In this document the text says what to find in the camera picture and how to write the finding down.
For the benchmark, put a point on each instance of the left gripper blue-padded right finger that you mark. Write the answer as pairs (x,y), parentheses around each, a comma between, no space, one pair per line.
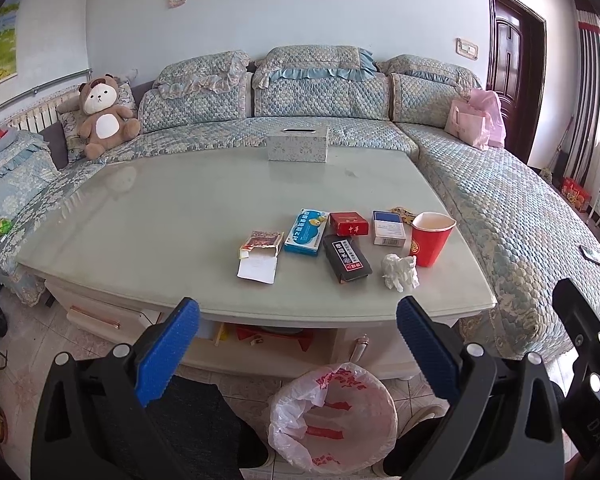
(502,421)

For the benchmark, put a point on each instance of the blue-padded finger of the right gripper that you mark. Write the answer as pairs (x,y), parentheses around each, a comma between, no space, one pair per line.
(582,326)

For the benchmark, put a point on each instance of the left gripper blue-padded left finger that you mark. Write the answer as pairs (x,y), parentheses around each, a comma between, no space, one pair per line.
(92,422)

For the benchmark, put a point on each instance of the white tissue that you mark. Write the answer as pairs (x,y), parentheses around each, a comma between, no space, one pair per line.
(400,273)

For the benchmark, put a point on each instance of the red paper cup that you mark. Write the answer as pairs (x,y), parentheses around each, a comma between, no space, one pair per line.
(430,231)

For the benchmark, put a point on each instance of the golden snack wrapper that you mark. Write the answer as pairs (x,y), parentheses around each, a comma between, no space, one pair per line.
(405,215)

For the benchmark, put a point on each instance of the black cigarette box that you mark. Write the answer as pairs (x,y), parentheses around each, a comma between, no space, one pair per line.
(345,257)

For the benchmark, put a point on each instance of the white blue cigarette box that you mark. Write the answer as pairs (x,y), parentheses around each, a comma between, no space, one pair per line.
(389,229)

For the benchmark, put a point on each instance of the torn red gold cigarette box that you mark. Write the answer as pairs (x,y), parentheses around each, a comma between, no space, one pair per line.
(258,257)

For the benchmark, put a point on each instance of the blue medicine box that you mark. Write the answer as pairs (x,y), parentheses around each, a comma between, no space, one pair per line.
(306,233)

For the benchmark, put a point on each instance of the trash bin with plastic bag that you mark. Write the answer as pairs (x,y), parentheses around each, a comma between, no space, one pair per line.
(337,419)

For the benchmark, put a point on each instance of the phone on sofa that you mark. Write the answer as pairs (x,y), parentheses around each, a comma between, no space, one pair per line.
(590,255)

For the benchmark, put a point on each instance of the red gift box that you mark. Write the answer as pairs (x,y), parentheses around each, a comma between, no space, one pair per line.
(576,196)

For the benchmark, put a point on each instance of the small bottle under table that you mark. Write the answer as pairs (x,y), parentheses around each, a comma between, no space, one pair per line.
(359,347)

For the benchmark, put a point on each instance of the green toy on sofa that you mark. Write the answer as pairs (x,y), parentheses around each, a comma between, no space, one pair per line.
(5,226)

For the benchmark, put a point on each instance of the pink bag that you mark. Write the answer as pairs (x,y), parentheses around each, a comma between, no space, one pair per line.
(478,122)

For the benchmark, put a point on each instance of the white coffee table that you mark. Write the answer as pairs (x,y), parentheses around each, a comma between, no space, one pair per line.
(225,229)

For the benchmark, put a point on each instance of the brown teddy bear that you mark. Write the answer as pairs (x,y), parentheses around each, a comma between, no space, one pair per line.
(107,124)

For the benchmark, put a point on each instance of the striped curtain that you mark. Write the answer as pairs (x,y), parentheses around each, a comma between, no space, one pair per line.
(581,140)

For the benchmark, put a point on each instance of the dark brown door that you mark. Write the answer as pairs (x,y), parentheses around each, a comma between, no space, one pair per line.
(516,71)

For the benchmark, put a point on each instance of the white radiator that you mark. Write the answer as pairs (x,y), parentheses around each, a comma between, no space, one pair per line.
(41,114)

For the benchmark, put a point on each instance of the patterned tissue box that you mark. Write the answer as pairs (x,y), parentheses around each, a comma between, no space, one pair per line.
(298,144)

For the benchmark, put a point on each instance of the quilted blue sectional sofa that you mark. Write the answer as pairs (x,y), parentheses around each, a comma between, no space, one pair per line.
(523,234)

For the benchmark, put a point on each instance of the wall outlet plate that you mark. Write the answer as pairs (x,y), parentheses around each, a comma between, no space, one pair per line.
(466,49)

